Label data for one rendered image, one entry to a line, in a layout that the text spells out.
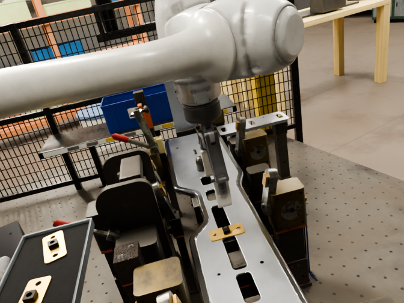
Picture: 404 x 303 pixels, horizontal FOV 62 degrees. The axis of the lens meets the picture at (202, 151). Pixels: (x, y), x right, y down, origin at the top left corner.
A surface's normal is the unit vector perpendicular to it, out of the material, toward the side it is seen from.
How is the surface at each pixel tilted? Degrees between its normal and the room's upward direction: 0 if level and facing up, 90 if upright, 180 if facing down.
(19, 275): 0
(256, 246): 0
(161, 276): 0
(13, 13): 90
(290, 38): 89
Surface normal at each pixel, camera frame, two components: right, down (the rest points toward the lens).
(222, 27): -0.35, 0.14
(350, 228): -0.18, -0.88
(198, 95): 0.18, 0.40
